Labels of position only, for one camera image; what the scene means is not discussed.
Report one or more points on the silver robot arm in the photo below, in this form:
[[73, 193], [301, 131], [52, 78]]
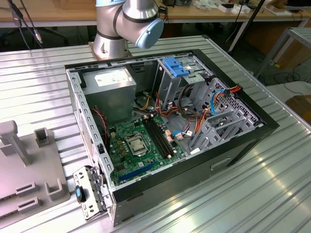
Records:
[[136, 19]]

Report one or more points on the CPU socket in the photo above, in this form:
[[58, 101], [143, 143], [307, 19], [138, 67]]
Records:
[[136, 145]]

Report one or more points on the black slanted pole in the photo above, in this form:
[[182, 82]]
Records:
[[255, 12]]

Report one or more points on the black blue latch tab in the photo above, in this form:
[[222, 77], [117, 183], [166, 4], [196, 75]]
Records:
[[79, 194]]

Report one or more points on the grey optical drive cage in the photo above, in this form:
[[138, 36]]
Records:
[[167, 85]]

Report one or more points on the black RAM slot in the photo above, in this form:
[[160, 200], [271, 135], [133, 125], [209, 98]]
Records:
[[157, 136], [154, 136], [161, 136], [164, 136]]

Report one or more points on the square brown base plate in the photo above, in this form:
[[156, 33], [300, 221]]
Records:
[[91, 47]]

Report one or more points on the grey metal slot bracket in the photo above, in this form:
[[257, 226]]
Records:
[[82, 174]]

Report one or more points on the brown cardboard box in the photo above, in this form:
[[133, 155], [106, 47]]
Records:
[[296, 53], [301, 104]]

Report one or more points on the grey metal disk bay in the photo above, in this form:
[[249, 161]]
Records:
[[211, 136]]

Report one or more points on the grey parts rack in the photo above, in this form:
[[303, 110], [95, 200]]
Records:
[[36, 170]]

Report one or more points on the blue expansion slot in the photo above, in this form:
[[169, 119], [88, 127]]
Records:
[[138, 171]]

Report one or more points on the black open PC case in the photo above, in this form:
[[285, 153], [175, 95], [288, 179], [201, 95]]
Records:
[[182, 184]]

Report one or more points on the small white box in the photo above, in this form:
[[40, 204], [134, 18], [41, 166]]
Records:
[[227, 9]]

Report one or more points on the blue plastic drive latch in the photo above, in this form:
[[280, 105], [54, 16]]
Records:
[[175, 66]]

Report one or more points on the green motherboard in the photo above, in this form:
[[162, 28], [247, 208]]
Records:
[[143, 162]]

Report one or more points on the grey metal frame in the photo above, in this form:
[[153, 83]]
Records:
[[273, 52]]

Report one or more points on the grey power supply unit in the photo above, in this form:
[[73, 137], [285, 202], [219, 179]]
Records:
[[109, 102]]

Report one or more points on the long wooden desk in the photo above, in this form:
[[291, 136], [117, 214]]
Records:
[[60, 13]]

